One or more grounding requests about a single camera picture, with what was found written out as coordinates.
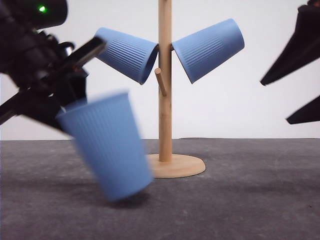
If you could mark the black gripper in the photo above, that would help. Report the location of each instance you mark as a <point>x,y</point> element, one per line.
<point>32,60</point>

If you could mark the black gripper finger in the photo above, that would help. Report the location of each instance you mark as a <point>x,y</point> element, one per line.
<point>308,113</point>
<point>304,47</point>

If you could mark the blue ribbed cup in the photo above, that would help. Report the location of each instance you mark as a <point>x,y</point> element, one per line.
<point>201,52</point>
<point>105,132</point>

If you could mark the blue ribbed cup hung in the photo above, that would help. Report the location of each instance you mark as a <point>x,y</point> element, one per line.
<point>132,57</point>

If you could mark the wooden cup tree stand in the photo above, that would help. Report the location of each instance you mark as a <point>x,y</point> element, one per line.
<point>166,164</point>

